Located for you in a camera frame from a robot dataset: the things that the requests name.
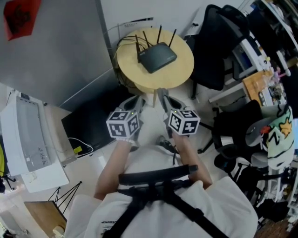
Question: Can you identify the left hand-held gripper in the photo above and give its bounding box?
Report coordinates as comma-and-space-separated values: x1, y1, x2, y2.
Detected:
106, 95, 145, 146

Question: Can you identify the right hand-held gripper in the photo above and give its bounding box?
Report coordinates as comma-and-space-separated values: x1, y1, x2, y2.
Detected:
160, 96, 202, 139

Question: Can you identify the black router with antennas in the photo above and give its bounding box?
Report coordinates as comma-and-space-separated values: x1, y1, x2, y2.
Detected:
134, 25, 178, 74

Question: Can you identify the person's right forearm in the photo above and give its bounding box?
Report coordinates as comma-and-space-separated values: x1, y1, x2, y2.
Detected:
173, 134, 213, 189

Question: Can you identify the person's left forearm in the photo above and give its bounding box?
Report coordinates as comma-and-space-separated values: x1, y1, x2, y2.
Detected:
94, 140, 132, 200

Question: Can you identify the round wooden side table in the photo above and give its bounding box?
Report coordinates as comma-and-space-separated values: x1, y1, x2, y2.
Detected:
116, 27, 195, 108

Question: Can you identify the black case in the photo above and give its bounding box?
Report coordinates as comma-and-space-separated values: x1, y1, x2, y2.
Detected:
61, 102, 122, 159

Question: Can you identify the black office chair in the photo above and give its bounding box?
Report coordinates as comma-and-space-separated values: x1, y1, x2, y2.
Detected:
186, 4, 251, 100
197, 99, 264, 163

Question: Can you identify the black chest harness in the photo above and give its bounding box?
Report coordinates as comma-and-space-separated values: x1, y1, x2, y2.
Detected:
117, 164, 230, 238

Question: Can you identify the wooden desk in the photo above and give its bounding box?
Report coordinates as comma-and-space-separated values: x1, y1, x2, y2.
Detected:
242, 69, 287, 107

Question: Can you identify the grey door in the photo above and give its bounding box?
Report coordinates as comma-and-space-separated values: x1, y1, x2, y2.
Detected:
0, 0, 119, 112

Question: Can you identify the white printer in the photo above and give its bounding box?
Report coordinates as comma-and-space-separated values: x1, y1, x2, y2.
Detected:
0, 95, 53, 177

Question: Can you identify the colourful patterned plush toy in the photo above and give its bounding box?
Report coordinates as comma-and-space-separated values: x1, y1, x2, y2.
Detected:
245, 104, 294, 170

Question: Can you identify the person's white shirt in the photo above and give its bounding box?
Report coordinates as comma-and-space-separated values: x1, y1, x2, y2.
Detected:
64, 145, 259, 238

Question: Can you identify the wooden board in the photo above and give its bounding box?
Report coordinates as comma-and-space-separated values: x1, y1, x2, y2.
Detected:
24, 201, 68, 238

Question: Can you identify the red paper decoration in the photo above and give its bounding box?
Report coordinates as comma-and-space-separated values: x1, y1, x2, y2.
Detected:
2, 0, 42, 42

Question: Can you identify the yellow cable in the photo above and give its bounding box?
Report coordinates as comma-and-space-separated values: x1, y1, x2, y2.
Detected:
114, 38, 138, 60

